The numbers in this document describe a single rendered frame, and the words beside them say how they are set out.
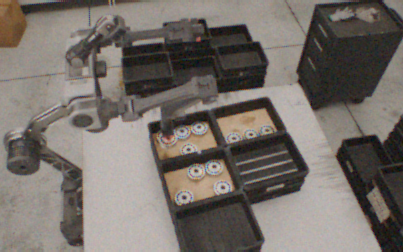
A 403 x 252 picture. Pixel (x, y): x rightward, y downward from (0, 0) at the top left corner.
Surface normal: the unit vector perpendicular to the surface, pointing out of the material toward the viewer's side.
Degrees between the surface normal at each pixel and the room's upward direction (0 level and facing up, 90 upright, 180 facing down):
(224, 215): 0
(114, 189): 0
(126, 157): 0
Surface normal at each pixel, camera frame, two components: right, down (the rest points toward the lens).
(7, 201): 0.02, -0.62
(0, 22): 0.02, 0.78
